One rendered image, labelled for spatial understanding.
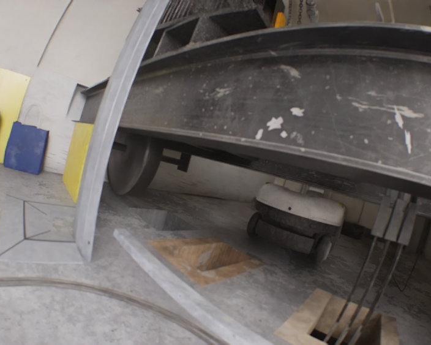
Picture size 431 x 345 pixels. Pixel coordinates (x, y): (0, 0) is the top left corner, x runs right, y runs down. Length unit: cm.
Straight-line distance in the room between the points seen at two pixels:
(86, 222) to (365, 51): 78
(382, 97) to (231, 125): 32
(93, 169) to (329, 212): 106
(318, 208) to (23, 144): 179
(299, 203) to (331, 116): 81
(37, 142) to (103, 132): 101
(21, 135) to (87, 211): 107
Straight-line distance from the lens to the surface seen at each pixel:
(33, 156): 162
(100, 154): 63
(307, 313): 77
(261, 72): 52
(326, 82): 44
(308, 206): 117
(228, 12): 81
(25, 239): 72
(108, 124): 63
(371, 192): 115
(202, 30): 81
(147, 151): 124
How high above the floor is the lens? 36
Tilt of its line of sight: 1 degrees down
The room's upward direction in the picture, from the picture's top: 16 degrees clockwise
